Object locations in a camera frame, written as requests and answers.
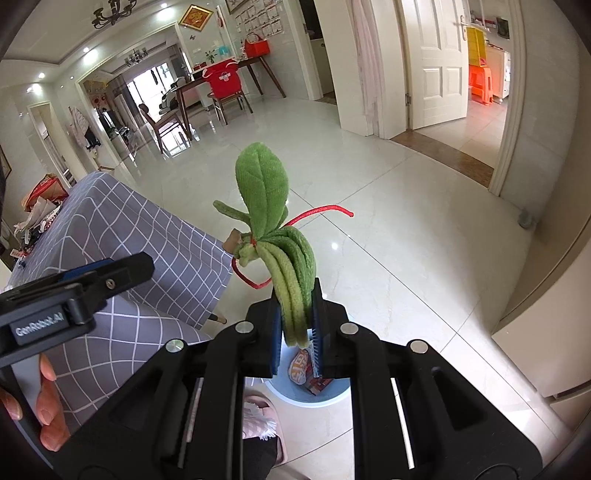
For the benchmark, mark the orange plastic stool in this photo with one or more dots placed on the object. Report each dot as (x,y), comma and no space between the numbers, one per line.
(480,85)

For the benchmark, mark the red gift bag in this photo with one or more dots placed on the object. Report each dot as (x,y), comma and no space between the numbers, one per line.
(256,46)

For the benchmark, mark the green plush plant toy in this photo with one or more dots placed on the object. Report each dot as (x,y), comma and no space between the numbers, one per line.
(263,184)

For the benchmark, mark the red paper bag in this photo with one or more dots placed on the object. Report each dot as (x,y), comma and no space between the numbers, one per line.
(44,187)

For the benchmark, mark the white cabinet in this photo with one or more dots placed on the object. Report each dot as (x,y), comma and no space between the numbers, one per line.
(549,337)

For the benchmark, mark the yellow plastic crate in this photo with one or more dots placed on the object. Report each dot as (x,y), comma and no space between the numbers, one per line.
(476,45)

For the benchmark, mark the red small box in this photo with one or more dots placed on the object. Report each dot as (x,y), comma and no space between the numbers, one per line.
(319,386)

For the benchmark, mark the orange snack packet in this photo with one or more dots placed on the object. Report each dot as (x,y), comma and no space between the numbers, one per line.
(300,365)

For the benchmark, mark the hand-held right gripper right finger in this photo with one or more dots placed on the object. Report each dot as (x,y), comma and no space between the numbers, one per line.
(317,332)

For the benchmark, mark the grey checked tablecloth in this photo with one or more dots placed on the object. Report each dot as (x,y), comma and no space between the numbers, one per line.
(138,230)

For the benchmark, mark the white door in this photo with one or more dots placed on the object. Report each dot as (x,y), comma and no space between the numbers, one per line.
(434,60)

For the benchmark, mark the red gold framed picture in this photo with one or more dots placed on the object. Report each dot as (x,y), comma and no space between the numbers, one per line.
(196,17)

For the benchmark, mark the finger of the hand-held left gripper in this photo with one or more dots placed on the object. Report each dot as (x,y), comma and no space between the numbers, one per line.
(124,272)

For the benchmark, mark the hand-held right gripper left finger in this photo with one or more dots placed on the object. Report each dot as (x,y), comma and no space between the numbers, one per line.
(277,337)

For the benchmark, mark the wooden chair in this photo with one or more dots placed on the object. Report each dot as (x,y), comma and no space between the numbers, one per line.
(161,127)

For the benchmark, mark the grey door stopper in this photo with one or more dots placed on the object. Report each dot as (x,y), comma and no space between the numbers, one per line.
(527,219)

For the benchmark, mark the person's left hand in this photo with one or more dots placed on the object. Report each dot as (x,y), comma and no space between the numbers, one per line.
(51,415)

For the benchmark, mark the chair with red cover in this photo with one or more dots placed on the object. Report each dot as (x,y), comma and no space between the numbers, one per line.
(226,81)

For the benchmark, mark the small black chandelier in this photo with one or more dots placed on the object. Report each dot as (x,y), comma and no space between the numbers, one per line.
(136,56)

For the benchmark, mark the pink slipper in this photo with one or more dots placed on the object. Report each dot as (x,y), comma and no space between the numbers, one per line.
(263,415)

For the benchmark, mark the white crumpled paper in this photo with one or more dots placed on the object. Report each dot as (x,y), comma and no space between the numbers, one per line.
(39,214)

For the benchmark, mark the wall paper sheets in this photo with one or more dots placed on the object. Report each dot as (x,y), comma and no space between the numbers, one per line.
(258,21)

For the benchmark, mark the coat rack with clothes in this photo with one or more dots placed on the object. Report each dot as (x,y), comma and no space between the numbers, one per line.
(85,129)

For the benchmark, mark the wooden dining table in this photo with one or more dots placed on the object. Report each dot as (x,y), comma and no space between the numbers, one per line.
(194,83)

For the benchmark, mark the person's leg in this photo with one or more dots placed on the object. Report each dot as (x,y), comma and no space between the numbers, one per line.
(258,459)

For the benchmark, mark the white trash bin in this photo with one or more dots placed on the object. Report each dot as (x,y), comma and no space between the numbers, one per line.
(291,391)

